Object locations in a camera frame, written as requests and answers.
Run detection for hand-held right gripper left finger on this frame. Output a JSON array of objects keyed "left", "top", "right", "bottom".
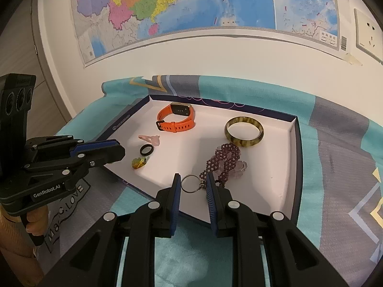
[{"left": 39, "top": 173, "right": 182, "bottom": 287}]

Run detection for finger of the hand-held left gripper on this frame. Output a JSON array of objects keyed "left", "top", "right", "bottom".
[
  {"left": 25, "top": 136, "right": 120, "bottom": 157},
  {"left": 25, "top": 147, "right": 126, "bottom": 190}
]

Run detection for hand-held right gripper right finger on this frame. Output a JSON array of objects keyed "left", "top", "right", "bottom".
[{"left": 205, "top": 172, "right": 350, "bottom": 287}]

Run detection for green leaf charm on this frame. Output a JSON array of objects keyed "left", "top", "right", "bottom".
[{"left": 132, "top": 156, "right": 149, "bottom": 170}]

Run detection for clear crystal bead bracelet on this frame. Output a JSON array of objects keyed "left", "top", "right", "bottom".
[{"left": 215, "top": 160, "right": 249, "bottom": 180}]

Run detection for pink hair clip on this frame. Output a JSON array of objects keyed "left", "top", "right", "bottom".
[{"left": 138, "top": 134, "right": 161, "bottom": 146}]

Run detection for purple beaded keychain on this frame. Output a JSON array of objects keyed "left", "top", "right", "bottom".
[{"left": 181, "top": 143, "right": 242, "bottom": 193}]

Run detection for white box with navy rim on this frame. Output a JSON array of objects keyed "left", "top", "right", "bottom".
[{"left": 102, "top": 94, "right": 303, "bottom": 226}]

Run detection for person's left hand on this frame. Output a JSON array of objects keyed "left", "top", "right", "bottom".
[{"left": 0, "top": 207, "right": 50, "bottom": 259}]

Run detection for tortoiseshell bangle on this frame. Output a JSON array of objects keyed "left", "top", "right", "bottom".
[{"left": 225, "top": 116, "right": 265, "bottom": 148}]

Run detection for orange smartwatch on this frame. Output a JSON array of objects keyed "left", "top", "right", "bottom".
[{"left": 156, "top": 102, "right": 196, "bottom": 133}]

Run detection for teal and grey patterned blanket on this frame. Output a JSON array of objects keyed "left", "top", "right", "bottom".
[{"left": 45, "top": 75, "right": 383, "bottom": 287}]

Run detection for beige tape piece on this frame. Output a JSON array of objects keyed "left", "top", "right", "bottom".
[{"left": 344, "top": 53, "right": 363, "bottom": 66}]

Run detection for colourful wall map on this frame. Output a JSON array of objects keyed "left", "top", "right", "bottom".
[{"left": 69, "top": 0, "right": 349, "bottom": 66}]

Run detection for white wall socket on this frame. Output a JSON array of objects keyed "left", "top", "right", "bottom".
[{"left": 354, "top": 8, "right": 383, "bottom": 64}]

